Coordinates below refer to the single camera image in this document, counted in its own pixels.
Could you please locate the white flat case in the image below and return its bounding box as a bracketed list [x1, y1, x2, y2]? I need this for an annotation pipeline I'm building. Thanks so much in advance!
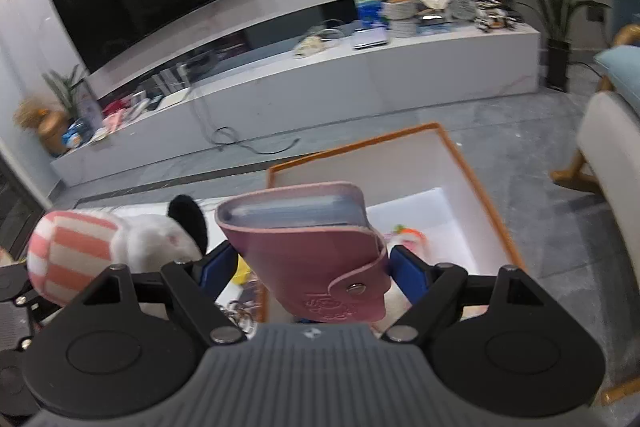
[352, 28, 390, 52]

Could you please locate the black floor cable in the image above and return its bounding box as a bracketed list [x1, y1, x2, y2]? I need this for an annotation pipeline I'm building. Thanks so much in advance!
[197, 84, 303, 156]

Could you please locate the pink snap card wallet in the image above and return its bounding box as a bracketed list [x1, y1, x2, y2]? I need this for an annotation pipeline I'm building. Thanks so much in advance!
[215, 181, 392, 324]

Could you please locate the orange crocheted toy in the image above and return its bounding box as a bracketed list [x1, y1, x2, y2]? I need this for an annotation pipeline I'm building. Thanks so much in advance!
[385, 223, 431, 253]

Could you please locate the light blue cushion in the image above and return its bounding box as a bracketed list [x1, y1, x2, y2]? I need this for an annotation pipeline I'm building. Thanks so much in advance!
[592, 44, 640, 95]

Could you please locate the silver key ring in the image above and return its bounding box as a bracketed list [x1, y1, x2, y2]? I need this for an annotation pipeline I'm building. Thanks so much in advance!
[217, 301, 262, 334]

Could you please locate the panda plush toy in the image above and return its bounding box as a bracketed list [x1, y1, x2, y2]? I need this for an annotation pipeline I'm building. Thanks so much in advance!
[26, 194, 211, 314]

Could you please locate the white armchair with wooden legs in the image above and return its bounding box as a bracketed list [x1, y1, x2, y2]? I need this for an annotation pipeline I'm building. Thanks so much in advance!
[550, 24, 640, 268]

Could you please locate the green potted plant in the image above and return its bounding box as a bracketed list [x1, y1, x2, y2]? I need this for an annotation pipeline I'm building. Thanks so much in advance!
[492, 0, 613, 94]

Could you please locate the white television cabinet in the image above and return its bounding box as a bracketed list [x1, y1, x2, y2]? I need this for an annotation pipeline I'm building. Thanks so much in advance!
[50, 0, 543, 185]

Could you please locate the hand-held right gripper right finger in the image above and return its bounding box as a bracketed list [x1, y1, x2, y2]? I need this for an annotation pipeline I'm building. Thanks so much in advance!
[382, 245, 556, 344]

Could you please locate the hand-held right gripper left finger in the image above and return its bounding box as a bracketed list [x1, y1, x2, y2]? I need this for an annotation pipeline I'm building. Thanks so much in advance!
[65, 241, 241, 347]

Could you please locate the white cable bundle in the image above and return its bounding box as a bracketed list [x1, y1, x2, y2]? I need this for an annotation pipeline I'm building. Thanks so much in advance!
[292, 24, 346, 58]

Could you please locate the dried plant in vase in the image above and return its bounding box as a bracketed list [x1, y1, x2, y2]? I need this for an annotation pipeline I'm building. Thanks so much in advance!
[12, 64, 90, 158]

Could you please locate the orange storage box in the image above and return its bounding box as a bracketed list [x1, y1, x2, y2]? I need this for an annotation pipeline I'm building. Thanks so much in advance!
[260, 122, 640, 408]

